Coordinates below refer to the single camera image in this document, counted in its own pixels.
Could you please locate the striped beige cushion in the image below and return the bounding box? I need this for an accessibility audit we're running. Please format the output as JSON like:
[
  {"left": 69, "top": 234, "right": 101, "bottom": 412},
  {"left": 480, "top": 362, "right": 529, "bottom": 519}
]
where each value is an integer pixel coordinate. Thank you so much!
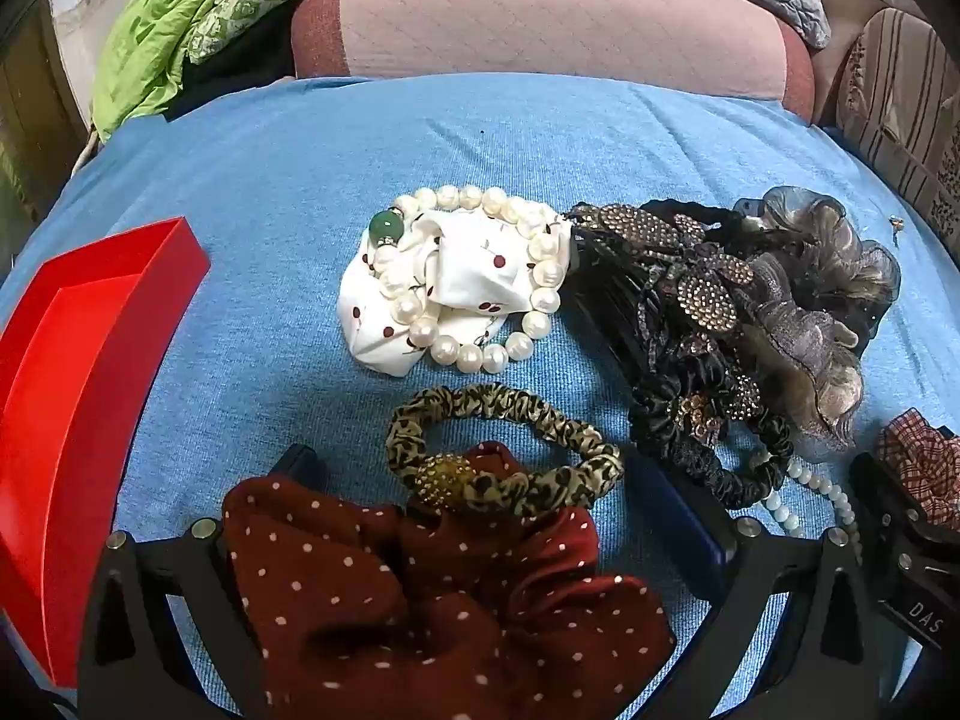
[{"left": 836, "top": 7, "right": 960, "bottom": 245}]

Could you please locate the red plaid scrunchie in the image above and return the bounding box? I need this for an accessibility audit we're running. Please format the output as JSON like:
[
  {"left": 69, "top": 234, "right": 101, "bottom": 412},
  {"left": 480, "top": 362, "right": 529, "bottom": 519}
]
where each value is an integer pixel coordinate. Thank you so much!
[{"left": 874, "top": 406, "right": 960, "bottom": 533}]

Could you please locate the white headboard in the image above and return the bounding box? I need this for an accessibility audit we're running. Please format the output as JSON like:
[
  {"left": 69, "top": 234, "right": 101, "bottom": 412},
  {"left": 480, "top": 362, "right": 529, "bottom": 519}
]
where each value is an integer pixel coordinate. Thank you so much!
[{"left": 49, "top": 0, "right": 197, "bottom": 143}]

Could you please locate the blue bedsheet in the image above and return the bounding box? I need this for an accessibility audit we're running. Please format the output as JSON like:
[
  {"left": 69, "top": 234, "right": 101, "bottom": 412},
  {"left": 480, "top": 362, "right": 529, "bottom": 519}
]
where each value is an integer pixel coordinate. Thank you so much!
[{"left": 0, "top": 73, "right": 960, "bottom": 720}]

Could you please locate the red tray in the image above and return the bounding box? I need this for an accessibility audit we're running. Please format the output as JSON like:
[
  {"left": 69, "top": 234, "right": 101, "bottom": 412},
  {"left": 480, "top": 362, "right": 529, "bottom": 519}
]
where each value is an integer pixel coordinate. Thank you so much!
[{"left": 0, "top": 216, "right": 213, "bottom": 691}]

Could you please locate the grey organza scrunchie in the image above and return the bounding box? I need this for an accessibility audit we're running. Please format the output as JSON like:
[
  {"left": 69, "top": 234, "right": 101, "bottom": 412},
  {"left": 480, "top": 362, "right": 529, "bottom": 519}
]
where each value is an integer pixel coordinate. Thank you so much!
[{"left": 731, "top": 184, "right": 901, "bottom": 451}]

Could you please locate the white cherry print scrunchie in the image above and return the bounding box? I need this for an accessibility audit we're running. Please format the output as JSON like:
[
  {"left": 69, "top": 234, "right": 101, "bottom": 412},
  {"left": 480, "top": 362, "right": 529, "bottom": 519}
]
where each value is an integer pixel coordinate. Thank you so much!
[{"left": 336, "top": 206, "right": 571, "bottom": 377}]

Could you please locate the white pearl bracelet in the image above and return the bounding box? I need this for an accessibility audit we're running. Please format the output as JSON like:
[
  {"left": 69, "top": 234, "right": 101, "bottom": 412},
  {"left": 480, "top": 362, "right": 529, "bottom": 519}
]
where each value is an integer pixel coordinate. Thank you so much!
[{"left": 366, "top": 184, "right": 575, "bottom": 374}]

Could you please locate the black cloth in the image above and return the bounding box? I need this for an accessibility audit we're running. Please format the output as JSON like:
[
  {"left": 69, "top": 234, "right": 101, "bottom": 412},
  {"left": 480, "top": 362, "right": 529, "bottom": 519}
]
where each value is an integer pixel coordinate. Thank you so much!
[{"left": 163, "top": 45, "right": 301, "bottom": 122}]

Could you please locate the leopard print hair tie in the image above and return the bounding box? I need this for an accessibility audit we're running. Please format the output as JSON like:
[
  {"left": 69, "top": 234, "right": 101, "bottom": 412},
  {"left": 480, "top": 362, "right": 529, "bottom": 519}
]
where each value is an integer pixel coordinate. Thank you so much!
[{"left": 385, "top": 382, "right": 625, "bottom": 518}]

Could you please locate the dark wooden cabinet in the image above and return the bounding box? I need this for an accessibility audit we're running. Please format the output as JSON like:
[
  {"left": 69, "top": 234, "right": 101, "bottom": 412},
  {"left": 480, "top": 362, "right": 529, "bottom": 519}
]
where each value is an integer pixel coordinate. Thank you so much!
[{"left": 0, "top": 7, "right": 85, "bottom": 220}]

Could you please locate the green quilt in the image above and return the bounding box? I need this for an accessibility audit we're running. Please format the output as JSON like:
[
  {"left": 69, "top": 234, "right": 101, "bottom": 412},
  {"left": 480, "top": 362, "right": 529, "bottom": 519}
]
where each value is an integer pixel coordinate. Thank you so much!
[{"left": 90, "top": 0, "right": 421, "bottom": 143}]

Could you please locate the white cord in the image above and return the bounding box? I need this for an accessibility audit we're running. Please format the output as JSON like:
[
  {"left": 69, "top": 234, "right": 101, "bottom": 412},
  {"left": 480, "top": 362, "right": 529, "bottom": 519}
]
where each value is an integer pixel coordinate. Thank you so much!
[{"left": 71, "top": 127, "right": 104, "bottom": 177}]

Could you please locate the pink pillow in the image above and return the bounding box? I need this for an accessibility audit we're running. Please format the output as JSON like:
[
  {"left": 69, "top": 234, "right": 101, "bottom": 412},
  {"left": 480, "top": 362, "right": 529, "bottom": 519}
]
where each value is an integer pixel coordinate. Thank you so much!
[{"left": 289, "top": 0, "right": 815, "bottom": 125}]

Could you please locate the black rhinestone flower hair claw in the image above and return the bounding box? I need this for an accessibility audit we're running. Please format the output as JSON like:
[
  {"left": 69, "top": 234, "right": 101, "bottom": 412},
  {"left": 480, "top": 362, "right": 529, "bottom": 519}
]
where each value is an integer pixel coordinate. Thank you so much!
[{"left": 562, "top": 201, "right": 758, "bottom": 391}]

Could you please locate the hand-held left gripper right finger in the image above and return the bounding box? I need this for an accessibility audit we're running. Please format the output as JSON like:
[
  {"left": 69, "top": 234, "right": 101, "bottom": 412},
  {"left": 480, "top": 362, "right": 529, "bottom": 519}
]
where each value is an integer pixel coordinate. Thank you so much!
[{"left": 639, "top": 459, "right": 882, "bottom": 720}]

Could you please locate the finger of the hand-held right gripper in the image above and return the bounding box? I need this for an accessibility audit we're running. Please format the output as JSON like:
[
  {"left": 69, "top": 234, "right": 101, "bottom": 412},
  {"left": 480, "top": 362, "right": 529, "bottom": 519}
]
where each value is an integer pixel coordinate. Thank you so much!
[{"left": 850, "top": 452, "right": 960, "bottom": 602}]

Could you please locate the dark red polka dot scrunchie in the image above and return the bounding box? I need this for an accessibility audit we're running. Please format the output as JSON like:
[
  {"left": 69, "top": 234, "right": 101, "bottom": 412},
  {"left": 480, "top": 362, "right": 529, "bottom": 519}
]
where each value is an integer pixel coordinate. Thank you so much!
[{"left": 221, "top": 441, "right": 676, "bottom": 720}]

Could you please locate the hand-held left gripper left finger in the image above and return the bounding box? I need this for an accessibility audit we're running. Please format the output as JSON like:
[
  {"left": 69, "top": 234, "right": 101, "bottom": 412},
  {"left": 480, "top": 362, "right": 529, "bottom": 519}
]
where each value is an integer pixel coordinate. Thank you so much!
[{"left": 79, "top": 444, "right": 326, "bottom": 720}]

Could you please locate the pale bead bracelet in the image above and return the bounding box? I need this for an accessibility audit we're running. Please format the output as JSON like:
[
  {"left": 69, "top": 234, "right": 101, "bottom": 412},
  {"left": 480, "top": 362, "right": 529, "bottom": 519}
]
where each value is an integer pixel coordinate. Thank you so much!
[{"left": 757, "top": 450, "right": 863, "bottom": 563}]

